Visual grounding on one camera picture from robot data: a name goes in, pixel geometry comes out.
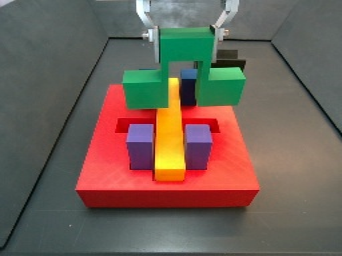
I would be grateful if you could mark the blue block right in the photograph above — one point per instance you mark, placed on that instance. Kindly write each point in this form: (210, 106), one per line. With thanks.
(187, 87)

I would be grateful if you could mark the red base board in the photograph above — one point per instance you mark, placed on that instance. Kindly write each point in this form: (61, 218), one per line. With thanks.
(109, 185)

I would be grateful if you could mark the purple block right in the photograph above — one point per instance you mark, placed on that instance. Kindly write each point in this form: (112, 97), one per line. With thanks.
(198, 142)

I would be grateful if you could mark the yellow long bar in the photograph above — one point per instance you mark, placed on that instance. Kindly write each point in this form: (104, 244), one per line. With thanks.
(169, 164)

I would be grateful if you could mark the purple block left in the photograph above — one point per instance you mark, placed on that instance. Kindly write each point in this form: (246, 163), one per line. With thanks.
(140, 146)

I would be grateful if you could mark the purple block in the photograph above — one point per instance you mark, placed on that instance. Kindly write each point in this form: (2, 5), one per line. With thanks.
(140, 146)
(198, 142)

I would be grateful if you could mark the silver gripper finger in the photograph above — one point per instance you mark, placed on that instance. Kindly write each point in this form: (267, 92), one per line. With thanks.
(230, 7)
(151, 34)

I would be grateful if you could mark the green bridge-shaped object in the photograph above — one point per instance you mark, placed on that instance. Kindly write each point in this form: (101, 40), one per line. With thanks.
(184, 45)

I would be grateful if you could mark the black fixture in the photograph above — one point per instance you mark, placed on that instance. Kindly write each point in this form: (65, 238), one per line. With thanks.
(227, 59)

